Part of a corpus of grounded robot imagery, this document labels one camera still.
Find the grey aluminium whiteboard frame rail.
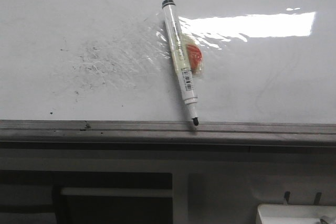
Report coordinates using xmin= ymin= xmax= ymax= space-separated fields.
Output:
xmin=1 ymin=120 xmax=335 ymax=147

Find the red disc taped to marker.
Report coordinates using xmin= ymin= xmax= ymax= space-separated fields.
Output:
xmin=182 ymin=34 xmax=204 ymax=75

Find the white box lower right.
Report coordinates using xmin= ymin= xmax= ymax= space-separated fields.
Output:
xmin=255 ymin=204 xmax=335 ymax=223

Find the white dry-erase marker pen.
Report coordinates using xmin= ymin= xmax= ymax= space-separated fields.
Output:
xmin=162 ymin=0 xmax=199 ymax=126

